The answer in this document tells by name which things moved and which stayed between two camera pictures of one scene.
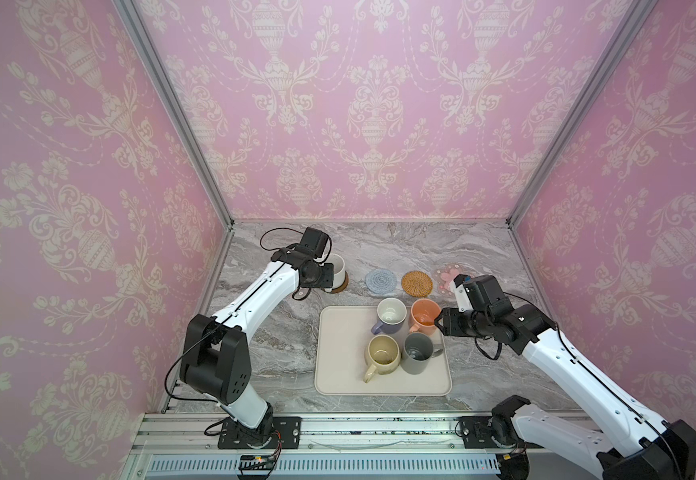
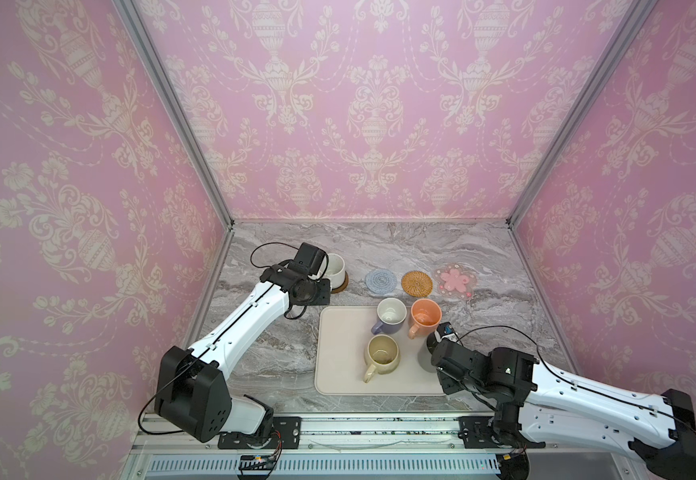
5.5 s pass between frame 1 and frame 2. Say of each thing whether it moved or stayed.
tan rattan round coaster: stayed
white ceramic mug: stayed
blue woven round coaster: stayed
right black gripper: moved
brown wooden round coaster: stayed
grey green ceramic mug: moved
